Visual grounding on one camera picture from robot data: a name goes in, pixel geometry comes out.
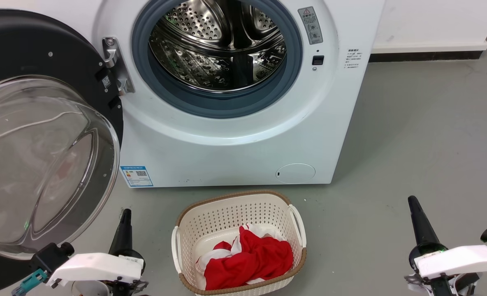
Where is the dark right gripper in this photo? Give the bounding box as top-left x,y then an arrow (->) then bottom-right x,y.
404,196 -> 448,296

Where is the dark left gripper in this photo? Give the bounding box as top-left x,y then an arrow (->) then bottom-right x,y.
109,208 -> 149,296

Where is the black round glass washer door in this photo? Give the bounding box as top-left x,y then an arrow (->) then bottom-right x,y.
0,9 -> 124,296

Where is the white front-load washing machine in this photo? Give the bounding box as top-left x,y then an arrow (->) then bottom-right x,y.
34,0 -> 386,188

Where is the silver metal door hinge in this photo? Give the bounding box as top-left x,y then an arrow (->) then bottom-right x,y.
102,37 -> 135,96

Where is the blue energy label sticker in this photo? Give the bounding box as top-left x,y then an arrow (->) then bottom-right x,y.
120,165 -> 154,188

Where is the beige perforated laundry basket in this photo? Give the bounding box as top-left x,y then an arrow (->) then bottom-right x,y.
171,190 -> 307,296

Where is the red and white garment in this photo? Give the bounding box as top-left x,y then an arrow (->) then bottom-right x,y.
195,224 -> 294,291

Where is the round white filter cover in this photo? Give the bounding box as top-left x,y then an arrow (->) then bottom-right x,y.
276,163 -> 316,184

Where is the black baseboard strip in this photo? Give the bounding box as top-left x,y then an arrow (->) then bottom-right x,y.
369,50 -> 485,63

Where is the steel perforated washer drum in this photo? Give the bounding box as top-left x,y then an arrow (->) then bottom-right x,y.
149,0 -> 288,93

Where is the grey warning sticker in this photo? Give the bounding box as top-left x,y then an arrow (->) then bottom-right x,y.
297,6 -> 323,45

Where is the teal cable connector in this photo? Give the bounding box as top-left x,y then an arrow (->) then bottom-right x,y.
12,269 -> 49,296

